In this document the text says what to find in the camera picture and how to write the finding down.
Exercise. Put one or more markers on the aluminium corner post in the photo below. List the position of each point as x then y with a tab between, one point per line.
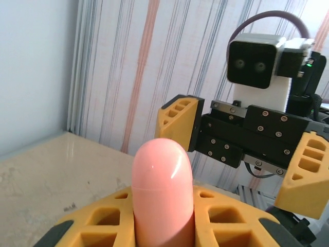
77	64

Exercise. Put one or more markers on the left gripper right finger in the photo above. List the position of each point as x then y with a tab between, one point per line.
226	221

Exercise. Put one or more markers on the pink earbud charging case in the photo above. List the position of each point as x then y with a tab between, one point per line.
162	185

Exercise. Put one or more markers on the aluminium side rail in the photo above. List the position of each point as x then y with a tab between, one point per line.
253	195

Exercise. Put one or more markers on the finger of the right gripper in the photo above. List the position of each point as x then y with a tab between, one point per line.
180	123
308	180

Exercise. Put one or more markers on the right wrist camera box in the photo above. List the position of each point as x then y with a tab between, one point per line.
249	64

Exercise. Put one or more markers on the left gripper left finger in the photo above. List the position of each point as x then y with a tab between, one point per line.
102	221

